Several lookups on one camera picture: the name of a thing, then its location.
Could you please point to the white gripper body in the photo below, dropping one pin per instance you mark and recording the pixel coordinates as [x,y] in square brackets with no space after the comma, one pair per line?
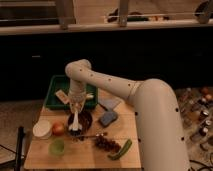
[81,97]

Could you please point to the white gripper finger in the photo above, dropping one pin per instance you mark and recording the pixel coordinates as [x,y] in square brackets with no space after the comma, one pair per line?
[80,107]
[72,108]

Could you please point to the white dish brush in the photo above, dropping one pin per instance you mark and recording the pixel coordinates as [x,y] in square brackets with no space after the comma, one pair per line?
[75,126]

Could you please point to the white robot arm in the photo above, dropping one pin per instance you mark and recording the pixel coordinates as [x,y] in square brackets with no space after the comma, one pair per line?
[159,125]

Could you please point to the wooden block in tray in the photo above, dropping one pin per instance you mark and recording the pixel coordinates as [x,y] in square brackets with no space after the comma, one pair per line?
[62,97]

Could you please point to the green plastic tray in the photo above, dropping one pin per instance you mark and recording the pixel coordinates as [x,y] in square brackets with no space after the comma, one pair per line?
[62,82]

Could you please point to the orange tomato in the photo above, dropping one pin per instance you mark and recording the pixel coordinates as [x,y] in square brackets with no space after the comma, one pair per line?
[58,128]

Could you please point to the grey cloth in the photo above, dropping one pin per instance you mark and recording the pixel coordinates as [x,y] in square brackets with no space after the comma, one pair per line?
[109,103]

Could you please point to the blue sponge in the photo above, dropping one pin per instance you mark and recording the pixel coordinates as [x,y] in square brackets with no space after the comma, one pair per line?
[107,118]

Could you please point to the metal spoon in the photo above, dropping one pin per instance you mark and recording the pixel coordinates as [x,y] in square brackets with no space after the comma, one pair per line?
[92,136]

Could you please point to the white round container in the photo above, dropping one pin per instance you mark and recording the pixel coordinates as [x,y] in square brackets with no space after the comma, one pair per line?
[42,129]

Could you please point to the green plastic cup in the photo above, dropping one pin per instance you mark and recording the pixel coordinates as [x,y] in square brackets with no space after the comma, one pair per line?
[56,147]

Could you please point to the bunch of dark grapes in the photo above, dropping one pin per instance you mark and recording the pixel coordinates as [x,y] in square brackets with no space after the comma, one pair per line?
[107,145]

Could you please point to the green cucumber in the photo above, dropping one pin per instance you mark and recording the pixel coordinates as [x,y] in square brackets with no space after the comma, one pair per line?
[122,151]

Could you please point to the wooden railing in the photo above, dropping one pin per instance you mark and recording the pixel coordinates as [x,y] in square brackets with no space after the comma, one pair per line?
[19,17]

